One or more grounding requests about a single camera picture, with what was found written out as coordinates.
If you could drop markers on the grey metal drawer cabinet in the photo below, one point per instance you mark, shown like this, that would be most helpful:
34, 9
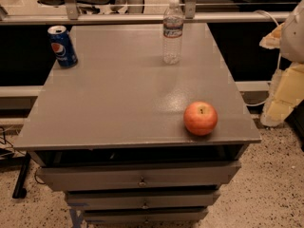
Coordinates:
122, 105

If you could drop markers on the bottom grey drawer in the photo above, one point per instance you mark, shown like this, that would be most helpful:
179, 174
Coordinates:
146, 216

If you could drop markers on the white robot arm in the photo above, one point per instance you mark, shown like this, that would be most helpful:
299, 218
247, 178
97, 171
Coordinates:
292, 36

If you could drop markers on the clear plastic water bottle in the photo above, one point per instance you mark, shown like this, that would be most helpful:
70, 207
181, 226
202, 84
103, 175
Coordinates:
172, 29

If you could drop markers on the red apple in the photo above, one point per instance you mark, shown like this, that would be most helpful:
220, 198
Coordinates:
200, 118

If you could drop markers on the top grey drawer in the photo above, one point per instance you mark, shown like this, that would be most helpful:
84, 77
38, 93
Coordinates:
155, 175

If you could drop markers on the grey metal railing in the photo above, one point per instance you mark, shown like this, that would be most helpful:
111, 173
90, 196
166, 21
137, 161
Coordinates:
30, 12

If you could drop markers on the grey drawer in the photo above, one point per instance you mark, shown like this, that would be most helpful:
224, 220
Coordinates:
146, 216
143, 200
155, 175

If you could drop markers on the blue Pepsi soda can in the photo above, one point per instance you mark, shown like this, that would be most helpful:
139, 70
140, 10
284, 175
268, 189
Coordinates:
62, 46

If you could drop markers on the black floor stand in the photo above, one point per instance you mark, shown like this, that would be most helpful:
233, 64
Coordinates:
20, 191

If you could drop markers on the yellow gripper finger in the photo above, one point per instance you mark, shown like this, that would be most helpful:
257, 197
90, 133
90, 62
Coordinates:
285, 93
272, 40

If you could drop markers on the middle grey drawer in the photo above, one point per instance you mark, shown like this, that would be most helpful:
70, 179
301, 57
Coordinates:
143, 200

